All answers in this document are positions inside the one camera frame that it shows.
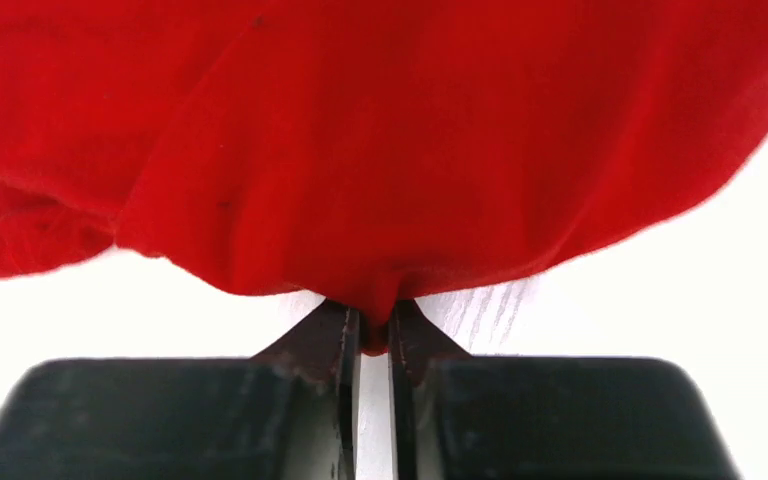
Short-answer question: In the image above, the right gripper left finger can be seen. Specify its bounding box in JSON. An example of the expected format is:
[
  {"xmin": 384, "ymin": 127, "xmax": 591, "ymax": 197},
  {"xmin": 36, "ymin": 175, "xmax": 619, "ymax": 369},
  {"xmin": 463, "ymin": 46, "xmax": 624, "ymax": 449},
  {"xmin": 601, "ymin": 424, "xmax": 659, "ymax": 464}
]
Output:
[{"xmin": 0, "ymin": 300, "xmax": 360, "ymax": 480}]

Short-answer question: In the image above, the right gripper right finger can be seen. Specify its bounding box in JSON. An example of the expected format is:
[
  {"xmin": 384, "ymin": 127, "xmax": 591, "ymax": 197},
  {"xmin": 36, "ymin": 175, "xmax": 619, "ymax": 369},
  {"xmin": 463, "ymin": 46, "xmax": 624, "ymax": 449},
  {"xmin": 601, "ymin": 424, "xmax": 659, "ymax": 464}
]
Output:
[{"xmin": 388, "ymin": 300, "xmax": 738, "ymax": 479}]

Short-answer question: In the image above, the red t shirt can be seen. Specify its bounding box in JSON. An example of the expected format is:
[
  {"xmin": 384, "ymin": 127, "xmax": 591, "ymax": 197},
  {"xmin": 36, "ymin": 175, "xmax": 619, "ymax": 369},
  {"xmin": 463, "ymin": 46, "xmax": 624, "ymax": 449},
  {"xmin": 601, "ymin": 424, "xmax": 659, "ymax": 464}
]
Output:
[{"xmin": 0, "ymin": 1, "xmax": 768, "ymax": 326}]

